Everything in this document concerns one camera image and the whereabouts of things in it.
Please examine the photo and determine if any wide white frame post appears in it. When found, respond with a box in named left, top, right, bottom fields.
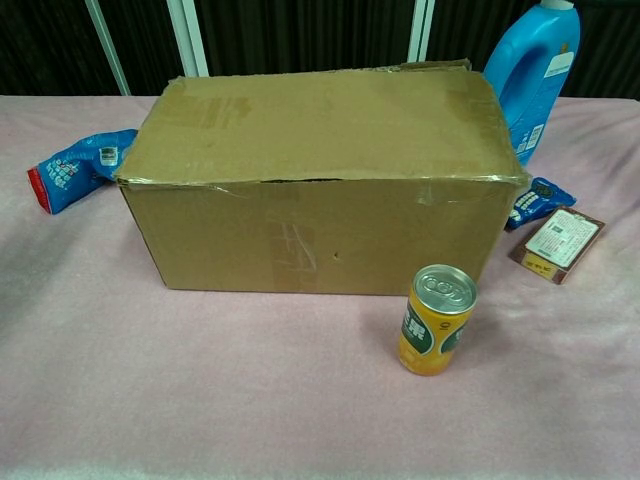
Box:
left=167, top=0, right=210, bottom=77

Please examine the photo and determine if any blue laundry detergent bottle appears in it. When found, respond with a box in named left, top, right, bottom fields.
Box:
left=483, top=0, right=583, bottom=167

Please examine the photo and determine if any small brown carton with label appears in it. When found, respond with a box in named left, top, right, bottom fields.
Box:
left=508, top=204, right=607, bottom=286

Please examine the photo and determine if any brown cardboard shipping box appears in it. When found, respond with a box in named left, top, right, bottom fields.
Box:
left=113, top=58, right=532, bottom=296

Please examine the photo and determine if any small blue snack packet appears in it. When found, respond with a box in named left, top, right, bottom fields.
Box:
left=504, top=176, right=577, bottom=232

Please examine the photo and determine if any white double frame post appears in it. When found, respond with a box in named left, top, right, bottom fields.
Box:
left=407, top=0, right=436, bottom=66

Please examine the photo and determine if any pink fleece tablecloth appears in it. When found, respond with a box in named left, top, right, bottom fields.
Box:
left=0, top=94, right=640, bottom=480

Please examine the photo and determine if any black pleated curtain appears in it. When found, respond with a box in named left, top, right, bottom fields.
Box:
left=0, top=0, right=640, bottom=101

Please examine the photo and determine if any thin white frame post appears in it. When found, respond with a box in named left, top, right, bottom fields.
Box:
left=84, top=0, right=132, bottom=96

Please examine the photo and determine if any yellow drink can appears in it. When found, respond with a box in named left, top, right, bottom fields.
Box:
left=397, top=264, right=478, bottom=377

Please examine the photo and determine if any blue and red snack bag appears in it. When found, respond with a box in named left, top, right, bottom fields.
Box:
left=26, top=128, right=139, bottom=215

